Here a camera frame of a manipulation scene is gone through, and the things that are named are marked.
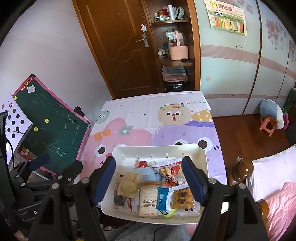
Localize black glossy container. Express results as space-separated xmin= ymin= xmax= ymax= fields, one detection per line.
xmin=165 ymin=82 xmax=185 ymax=93

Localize yellow puff snack bag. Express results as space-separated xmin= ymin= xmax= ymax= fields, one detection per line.
xmin=117 ymin=172 xmax=142 ymax=197

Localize wall poster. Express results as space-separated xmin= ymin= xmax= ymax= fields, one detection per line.
xmin=203 ymin=0 xmax=247 ymax=36

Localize thin black cable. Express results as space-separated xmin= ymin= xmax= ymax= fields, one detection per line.
xmin=151 ymin=224 xmax=173 ymax=241

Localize brown wooden door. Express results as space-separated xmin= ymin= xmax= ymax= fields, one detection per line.
xmin=72 ymin=0 xmax=162 ymax=99

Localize stack of colourful tins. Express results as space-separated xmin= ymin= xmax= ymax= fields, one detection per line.
xmin=154 ymin=9 xmax=168 ymax=22

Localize white dotted board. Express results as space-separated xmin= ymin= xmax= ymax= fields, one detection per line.
xmin=0 ymin=93 xmax=33 ymax=149

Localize folded towels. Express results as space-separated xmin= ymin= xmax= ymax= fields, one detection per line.
xmin=162 ymin=66 xmax=188 ymax=82

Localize pink storage basket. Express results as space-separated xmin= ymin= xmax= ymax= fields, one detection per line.
xmin=168 ymin=29 xmax=189 ymax=61

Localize pale blue sliding wardrobe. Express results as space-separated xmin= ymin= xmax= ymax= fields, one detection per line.
xmin=193 ymin=0 xmax=296 ymax=116

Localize blue foil snack packet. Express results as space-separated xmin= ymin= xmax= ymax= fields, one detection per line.
xmin=155 ymin=187 xmax=171 ymax=215

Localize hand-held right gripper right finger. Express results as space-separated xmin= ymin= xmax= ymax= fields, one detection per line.
xmin=182 ymin=156 xmax=270 ymax=241

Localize brown wooden bedpost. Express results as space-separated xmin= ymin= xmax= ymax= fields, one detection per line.
xmin=232 ymin=158 xmax=253 ymax=186
xmin=255 ymin=199 xmax=270 ymax=232

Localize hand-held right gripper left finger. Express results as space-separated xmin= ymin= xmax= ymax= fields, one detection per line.
xmin=29 ymin=156 xmax=116 ymax=241

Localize pale cracker packet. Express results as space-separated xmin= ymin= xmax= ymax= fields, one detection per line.
xmin=139 ymin=185 xmax=160 ymax=218

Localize wooden corner shelf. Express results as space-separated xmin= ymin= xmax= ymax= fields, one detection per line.
xmin=143 ymin=0 xmax=200 ymax=93

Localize white red snack packet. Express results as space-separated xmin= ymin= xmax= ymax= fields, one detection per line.
xmin=125 ymin=197 xmax=137 ymax=212

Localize blue white cushion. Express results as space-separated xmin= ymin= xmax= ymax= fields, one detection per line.
xmin=259 ymin=99 xmax=285 ymax=130

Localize orange fried snack packet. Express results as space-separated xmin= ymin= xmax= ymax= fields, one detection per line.
xmin=170 ymin=187 xmax=200 ymax=212

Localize white plastic tray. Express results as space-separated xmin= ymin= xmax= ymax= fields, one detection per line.
xmin=100 ymin=143 xmax=207 ymax=225

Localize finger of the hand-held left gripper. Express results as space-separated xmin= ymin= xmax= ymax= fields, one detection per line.
xmin=23 ymin=160 xmax=83 ymax=189
xmin=13 ymin=153 xmax=51 ymax=180

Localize pink plastic stool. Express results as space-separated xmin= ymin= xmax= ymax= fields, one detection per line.
xmin=259 ymin=116 xmax=278 ymax=137

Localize dark cabinet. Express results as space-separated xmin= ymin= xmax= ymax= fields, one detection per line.
xmin=282 ymin=88 xmax=296 ymax=142

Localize dark chocolate clear packet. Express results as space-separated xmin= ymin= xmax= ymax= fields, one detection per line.
xmin=113 ymin=195 xmax=125 ymax=207

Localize pink blanket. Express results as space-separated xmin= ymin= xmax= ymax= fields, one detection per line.
xmin=265 ymin=182 xmax=296 ymax=241

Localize white pillow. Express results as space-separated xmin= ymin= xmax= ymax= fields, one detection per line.
xmin=246 ymin=144 xmax=296 ymax=202

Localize metal door handle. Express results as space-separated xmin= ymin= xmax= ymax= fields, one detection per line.
xmin=136 ymin=33 xmax=149 ymax=48

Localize green chalkboard easel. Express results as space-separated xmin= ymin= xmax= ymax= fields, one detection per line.
xmin=11 ymin=74 xmax=94 ymax=176

